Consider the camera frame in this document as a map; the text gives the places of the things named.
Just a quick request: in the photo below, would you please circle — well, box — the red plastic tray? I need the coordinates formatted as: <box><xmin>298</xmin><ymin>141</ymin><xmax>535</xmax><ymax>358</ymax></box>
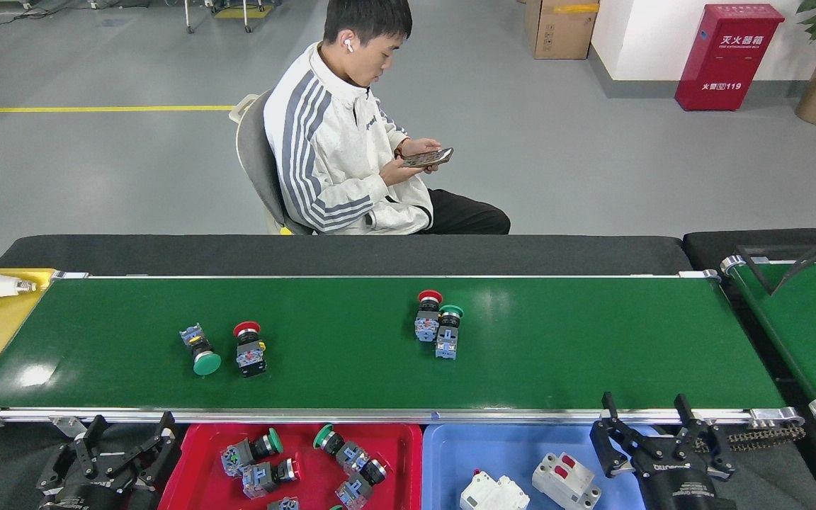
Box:
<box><xmin>159</xmin><ymin>423</ymin><xmax>423</xmax><ymax>510</ymax></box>

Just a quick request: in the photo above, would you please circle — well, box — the white wheeled stand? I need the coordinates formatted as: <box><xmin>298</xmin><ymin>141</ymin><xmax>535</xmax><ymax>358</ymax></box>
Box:
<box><xmin>185</xmin><ymin>0</ymin><xmax>253</xmax><ymax>34</ymax></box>

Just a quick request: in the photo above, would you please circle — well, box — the person's left hand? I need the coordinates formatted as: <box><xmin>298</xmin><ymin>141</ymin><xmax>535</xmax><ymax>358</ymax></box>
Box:
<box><xmin>395</xmin><ymin>138</ymin><xmax>444</xmax><ymax>159</ymax></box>

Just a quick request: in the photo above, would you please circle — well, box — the red fire extinguisher cabinet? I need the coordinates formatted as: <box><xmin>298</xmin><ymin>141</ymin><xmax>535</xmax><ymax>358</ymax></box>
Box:
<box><xmin>674</xmin><ymin>4</ymin><xmax>785</xmax><ymax>112</ymax></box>

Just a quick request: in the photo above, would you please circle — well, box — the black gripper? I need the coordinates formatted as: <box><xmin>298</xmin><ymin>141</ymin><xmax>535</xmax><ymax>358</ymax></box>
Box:
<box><xmin>38</xmin><ymin>412</ymin><xmax>182</xmax><ymax>510</ymax></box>
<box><xmin>590</xmin><ymin>392</ymin><xmax>737</xmax><ymax>510</ymax></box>

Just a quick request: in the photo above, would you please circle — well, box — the green conveyor belt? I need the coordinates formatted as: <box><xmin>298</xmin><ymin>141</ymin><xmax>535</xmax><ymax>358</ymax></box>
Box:
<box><xmin>0</xmin><ymin>269</ymin><xmax>805</xmax><ymax>429</ymax></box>
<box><xmin>720</xmin><ymin>244</ymin><xmax>816</xmax><ymax>421</ymax></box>

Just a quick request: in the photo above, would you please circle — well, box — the person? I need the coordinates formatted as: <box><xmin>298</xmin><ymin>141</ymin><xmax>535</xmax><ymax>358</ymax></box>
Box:
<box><xmin>263</xmin><ymin>0</ymin><xmax>511</xmax><ymax>236</ymax></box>

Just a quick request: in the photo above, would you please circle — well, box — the dark smartphone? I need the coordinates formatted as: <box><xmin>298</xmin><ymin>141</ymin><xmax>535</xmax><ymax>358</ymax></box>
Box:
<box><xmin>402</xmin><ymin>147</ymin><xmax>455</xmax><ymax>169</ymax></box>

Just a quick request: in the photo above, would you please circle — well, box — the white circuit breaker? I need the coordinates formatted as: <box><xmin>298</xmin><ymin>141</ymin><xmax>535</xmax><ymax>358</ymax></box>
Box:
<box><xmin>531</xmin><ymin>452</ymin><xmax>602</xmax><ymax>510</ymax></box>
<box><xmin>459</xmin><ymin>469</ymin><xmax>531</xmax><ymax>510</ymax></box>

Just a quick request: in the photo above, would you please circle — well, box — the person's right hand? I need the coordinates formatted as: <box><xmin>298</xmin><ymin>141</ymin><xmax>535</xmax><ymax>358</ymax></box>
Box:
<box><xmin>380</xmin><ymin>159</ymin><xmax>442</xmax><ymax>187</ymax></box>

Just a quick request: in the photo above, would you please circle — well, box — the black table cover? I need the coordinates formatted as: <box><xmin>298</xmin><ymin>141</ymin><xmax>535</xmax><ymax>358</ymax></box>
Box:
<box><xmin>683</xmin><ymin>225</ymin><xmax>816</xmax><ymax>273</ymax></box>
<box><xmin>0</xmin><ymin>234</ymin><xmax>694</xmax><ymax>277</ymax></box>

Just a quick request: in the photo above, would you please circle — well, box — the black drive chain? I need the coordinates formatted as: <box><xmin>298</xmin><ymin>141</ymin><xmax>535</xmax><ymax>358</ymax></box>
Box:
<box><xmin>723</xmin><ymin>425</ymin><xmax>807</xmax><ymax>453</ymax></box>

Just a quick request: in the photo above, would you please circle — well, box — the grey chair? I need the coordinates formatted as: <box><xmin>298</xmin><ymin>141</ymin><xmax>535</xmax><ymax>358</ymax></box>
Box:
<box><xmin>229</xmin><ymin>91</ymin><xmax>313</xmax><ymax>236</ymax></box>

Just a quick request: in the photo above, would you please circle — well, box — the cardboard box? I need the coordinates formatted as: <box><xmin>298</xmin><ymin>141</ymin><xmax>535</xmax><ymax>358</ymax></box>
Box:
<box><xmin>525</xmin><ymin>0</ymin><xmax>600</xmax><ymax>60</ymax></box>

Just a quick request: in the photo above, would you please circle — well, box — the blue plastic tray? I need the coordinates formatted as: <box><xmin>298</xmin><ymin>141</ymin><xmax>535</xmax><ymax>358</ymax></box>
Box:
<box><xmin>422</xmin><ymin>423</ymin><xmax>664</xmax><ymax>510</ymax></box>

